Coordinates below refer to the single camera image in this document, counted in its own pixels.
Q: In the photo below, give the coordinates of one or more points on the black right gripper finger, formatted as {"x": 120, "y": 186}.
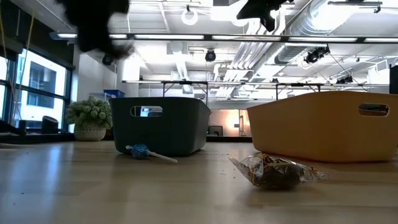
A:
{"x": 269, "y": 22}

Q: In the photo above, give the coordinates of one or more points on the background folding table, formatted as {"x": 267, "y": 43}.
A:
{"x": 186, "y": 82}

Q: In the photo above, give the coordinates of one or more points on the blue storage bin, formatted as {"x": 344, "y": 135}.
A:
{"x": 114, "y": 93}

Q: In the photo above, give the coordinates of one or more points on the black hanging camera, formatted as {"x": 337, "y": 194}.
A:
{"x": 210, "y": 55}

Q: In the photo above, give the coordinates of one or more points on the dark grey-blue plastic bin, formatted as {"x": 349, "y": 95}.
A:
{"x": 174, "y": 130}

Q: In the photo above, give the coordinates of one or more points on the chocolate candy in clear wrapper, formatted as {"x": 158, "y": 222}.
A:
{"x": 276, "y": 175}

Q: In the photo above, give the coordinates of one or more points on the yellow plastic bin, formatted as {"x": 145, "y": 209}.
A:
{"x": 311, "y": 130}

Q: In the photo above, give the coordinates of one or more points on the black spotlight cluster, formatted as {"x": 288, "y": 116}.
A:
{"x": 315, "y": 55}

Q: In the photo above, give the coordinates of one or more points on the green potted artificial plant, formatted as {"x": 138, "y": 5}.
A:
{"x": 88, "y": 115}

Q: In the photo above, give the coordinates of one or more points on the black ceiling track fixture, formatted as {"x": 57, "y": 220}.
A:
{"x": 354, "y": 3}

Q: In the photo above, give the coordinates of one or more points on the blue lollipop with white stick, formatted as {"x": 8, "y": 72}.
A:
{"x": 140, "y": 151}

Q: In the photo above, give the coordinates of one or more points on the black chair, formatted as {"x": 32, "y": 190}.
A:
{"x": 49, "y": 124}

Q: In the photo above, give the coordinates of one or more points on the overhead light strip bar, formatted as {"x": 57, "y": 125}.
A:
{"x": 168, "y": 37}

